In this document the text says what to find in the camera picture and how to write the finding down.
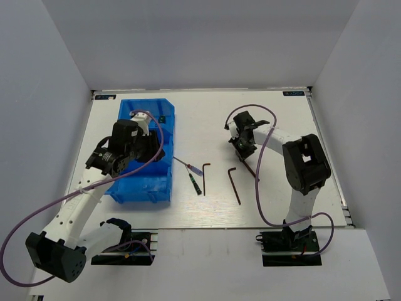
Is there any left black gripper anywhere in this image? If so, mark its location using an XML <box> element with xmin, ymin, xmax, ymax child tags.
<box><xmin>126</xmin><ymin>129</ymin><xmax>167</xmax><ymax>162</ymax></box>

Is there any large brown hex key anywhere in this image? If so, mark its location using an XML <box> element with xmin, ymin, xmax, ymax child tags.
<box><xmin>242</xmin><ymin>161</ymin><xmax>259</xmax><ymax>181</ymax></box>

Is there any stubby screwdriver orange cap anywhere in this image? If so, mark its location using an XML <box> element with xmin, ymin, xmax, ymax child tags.
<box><xmin>158</xmin><ymin>115</ymin><xmax>166</xmax><ymax>124</ymax></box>

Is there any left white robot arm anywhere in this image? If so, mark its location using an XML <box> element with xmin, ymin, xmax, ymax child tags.
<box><xmin>25</xmin><ymin>117</ymin><xmax>164</xmax><ymax>283</ymax></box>

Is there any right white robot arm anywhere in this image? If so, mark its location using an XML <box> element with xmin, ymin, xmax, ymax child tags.
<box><xmin>224</xmin><ymin>111</ymin><xmax>331</xmax><ymax>250</ymax></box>

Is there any medium brown hex key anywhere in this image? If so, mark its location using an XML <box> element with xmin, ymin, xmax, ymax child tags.
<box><xmin>227</xmin><ymin>167</ymin><xmax>241</xmax><ymax>205</ymax></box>

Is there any blue plastic bin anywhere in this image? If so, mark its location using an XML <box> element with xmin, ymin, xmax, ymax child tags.
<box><xmin>106</xmin><ymin>98</ymin><xmax>177</xmax><ymax>204</ymax></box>

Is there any small brown hex key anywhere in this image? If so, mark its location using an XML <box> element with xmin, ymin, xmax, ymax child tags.
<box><xmin>202</xmin><ymin>162</ymin><xmax>211</xmax><ymax>196</ymax></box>

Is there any black green precision screwdriver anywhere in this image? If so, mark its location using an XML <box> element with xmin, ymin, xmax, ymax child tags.
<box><xmin>189</xmin><ymin>173</ymin><xmax>202</xmax><ymax>196</ymax></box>

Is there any left corner label sticker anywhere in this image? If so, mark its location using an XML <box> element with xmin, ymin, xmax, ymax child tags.
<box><xmin>95</xmin><ymin>94</ymin><xmax>117</xmax><ymax>100</ymax></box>

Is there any corner label sticker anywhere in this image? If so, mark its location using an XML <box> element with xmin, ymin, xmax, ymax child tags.
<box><xmin>95</xmin><ymin>94</ymin><xmax>117</xmax><ymax>100</ymax></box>
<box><xmin>283</xmin><ymin>90</ymin><xmax>305</xmax><ymax>97</ymax></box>

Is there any right corner label sticker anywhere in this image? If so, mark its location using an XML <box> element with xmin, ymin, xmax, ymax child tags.
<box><xmin>283</xmin><ymin>90</ymin><xmax>305</xmax><ymax>97</ymax></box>

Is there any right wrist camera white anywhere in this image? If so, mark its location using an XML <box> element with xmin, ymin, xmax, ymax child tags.
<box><xmin>224</xmin><ymin>121</ymin><xmax>239</xmax><ymax>139</ymax></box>

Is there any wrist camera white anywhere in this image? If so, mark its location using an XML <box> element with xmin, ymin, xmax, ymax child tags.
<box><xmin>224</xmin><ymin>121</ymin><xmax>239</xmax><ymax>139</ymax></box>
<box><xmin>130</xmin><ymin>111</ymin><xmax>151</xmax><ymax>135</ymax></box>

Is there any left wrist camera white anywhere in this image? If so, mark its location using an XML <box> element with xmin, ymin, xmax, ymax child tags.
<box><xmin>130</xmin><ymin>111</ymin><xmax>151</xmax><ymax>135</ymax></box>

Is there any blue handled screwdriver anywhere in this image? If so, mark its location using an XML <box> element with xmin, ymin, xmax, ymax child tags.
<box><xmin>173</xmin><ymin>156</ymin><xmax>204</xmax><ymax>176</ymax></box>

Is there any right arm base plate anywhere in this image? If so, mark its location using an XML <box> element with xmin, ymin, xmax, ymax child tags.
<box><xmin>255</xmin><ymin>231</ymin><xmax>322</xmax><ymax>267</ymax></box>

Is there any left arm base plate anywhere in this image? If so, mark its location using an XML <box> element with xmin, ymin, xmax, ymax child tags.
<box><xmin>91</xmin><ymin>230</ymin><xmax>158</xmax><ymax>267</ymax></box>

